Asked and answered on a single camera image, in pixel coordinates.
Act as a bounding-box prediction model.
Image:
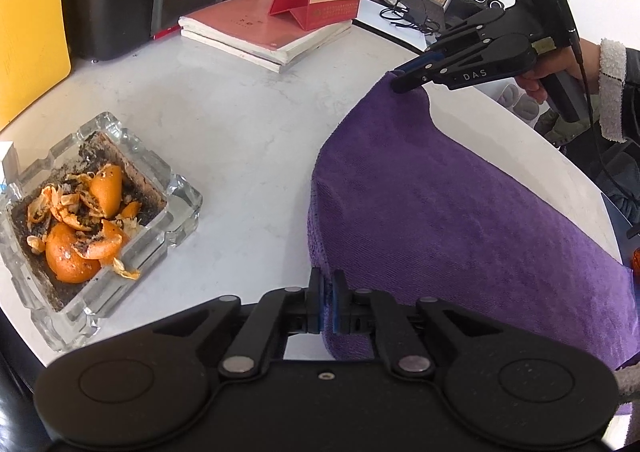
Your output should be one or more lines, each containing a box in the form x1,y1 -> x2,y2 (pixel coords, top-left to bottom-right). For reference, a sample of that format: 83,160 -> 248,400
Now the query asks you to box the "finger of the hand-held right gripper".
391,43 -> 488,94
395,6 -> 506,76

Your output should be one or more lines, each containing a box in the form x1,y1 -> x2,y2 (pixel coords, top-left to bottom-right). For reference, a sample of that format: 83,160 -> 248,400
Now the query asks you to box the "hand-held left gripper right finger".
331,269 -> 506,379

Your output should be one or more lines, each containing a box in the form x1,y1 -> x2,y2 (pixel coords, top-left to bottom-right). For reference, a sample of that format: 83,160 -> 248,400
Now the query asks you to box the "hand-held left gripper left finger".
150,268 -> 326,379

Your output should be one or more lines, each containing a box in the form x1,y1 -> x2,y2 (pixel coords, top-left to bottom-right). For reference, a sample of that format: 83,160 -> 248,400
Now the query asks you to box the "purple towel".
309,71 -> 640,415

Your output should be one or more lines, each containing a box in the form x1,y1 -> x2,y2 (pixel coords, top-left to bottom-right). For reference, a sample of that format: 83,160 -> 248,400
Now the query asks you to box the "person's right forearm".
597,38 -> 640,143

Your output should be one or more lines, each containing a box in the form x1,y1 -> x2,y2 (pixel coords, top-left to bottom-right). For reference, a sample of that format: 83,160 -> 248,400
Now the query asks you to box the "person's right hand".
515,42 -> 601,105

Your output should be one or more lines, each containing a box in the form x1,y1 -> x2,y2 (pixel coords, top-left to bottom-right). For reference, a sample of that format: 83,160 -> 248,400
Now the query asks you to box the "white paper sheet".
352,0 -> 436,53

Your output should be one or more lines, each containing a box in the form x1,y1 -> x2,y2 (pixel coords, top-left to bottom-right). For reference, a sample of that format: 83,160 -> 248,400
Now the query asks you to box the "grey slipper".
515,93 -> 543,122
492,82 -> 521,110

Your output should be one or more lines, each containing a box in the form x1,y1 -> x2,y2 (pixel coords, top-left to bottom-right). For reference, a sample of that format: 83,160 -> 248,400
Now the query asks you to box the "green puffer jacket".
534,104 -> 608,178

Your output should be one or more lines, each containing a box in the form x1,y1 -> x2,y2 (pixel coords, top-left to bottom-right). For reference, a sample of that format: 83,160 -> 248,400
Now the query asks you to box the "glass ashtray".
0,112 -> 203,352

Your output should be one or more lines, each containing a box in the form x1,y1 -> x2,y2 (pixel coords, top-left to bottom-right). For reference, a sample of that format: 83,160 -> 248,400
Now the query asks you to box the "orange peel pile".
26,164 -> 143,284

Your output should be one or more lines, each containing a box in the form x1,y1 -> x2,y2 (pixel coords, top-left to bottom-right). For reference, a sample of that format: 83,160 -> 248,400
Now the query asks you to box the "small white box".
0,142 -> 18,183

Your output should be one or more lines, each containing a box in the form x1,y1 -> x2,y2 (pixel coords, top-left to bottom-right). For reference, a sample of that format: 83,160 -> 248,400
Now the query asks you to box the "yellow box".
0,0 -> 72,132

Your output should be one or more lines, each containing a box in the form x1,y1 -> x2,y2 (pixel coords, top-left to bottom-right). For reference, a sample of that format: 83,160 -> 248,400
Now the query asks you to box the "black cable on paper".
379,0 -> 446,35

